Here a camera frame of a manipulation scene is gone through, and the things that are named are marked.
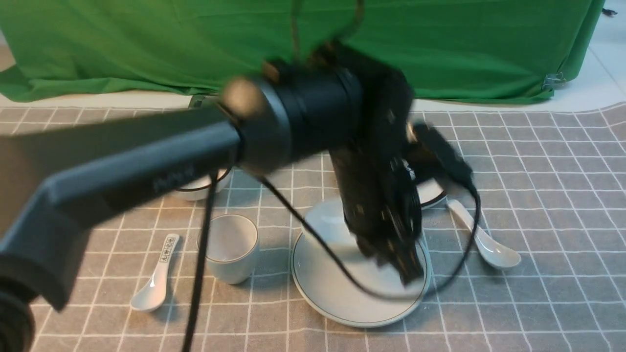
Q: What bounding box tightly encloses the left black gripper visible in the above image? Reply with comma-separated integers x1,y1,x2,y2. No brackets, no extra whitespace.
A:
323,42,478,286

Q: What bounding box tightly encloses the plain white spoon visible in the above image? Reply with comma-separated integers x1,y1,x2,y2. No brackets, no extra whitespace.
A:
447,198,521,270

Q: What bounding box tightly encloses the pale green rimmed cup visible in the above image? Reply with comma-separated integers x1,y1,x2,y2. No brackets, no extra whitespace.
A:
200,214,260,285

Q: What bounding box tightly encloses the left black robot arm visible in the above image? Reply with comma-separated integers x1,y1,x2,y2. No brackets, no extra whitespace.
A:
1,39,482,352

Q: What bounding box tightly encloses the black rimmed decorated plate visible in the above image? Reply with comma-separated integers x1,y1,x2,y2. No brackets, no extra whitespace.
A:
407,163,447,210

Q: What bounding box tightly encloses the grey checked tablecloth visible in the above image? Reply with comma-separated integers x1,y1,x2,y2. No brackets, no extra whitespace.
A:
0,102,626,352

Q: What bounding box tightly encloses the black rimmed white bowl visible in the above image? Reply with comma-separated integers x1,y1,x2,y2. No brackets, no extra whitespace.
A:
172,169,232,202

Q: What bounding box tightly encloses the metal backdrop clip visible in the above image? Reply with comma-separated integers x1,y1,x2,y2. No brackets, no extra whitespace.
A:
542,72,567,90

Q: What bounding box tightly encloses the white spoon with print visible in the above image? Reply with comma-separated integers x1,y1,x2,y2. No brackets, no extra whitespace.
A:
130,234,180,312

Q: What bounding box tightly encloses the green backdrop cloth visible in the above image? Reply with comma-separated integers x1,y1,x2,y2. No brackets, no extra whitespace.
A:
0,0,604,104

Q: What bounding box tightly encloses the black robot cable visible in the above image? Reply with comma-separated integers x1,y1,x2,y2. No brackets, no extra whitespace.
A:
181,169,482,352

